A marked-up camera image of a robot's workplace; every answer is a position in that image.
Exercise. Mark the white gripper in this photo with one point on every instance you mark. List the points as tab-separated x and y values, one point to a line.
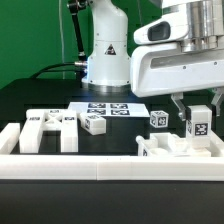
168	61

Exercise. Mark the white chair seat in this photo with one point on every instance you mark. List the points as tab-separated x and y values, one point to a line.
168	145

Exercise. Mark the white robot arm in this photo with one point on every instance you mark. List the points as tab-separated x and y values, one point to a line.
108	67

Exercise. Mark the white tagged cube near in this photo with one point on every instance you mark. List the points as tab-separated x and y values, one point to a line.
159	119

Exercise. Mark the white marker sheet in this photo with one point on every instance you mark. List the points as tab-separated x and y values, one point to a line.
110	109

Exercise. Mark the white chair back frame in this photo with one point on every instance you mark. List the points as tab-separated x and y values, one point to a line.
40	120

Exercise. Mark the white U-shaped obstacle frame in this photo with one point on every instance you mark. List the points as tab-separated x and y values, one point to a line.
62	167

